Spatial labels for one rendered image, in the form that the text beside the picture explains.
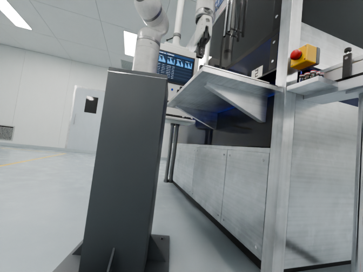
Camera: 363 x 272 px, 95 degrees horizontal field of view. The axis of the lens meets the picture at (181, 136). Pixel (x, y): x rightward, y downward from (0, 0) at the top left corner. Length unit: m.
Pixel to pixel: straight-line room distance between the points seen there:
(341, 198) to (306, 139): 0.37
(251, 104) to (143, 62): 0.55
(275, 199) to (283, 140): 0.26
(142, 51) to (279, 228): 1.00
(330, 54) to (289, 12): 0.31
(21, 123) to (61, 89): 1.51
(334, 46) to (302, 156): 0.60
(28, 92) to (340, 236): 7.09
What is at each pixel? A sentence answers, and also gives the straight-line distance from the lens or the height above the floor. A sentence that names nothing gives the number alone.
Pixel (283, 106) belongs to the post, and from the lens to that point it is 0.88.
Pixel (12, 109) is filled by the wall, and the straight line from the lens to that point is 7.03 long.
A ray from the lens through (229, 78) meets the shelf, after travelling 0.75.
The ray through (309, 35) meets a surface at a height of 1.16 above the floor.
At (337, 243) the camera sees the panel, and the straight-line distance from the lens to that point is 1.23.
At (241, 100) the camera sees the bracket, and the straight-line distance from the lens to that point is 0.86.
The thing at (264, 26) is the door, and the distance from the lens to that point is 1.22.
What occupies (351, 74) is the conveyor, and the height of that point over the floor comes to 0.90.
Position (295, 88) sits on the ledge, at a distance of 0.87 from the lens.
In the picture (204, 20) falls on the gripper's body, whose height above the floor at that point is 1.11.
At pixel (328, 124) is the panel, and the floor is 0.75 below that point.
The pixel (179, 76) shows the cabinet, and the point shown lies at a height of 1.25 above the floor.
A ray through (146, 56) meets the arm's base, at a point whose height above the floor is 0.96.
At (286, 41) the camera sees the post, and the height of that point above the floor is 1.10.
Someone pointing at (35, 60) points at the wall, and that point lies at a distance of 7.17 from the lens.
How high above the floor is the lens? 0.56
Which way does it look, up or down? 4 degrees up
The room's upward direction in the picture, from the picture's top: 7 degrees clockwise
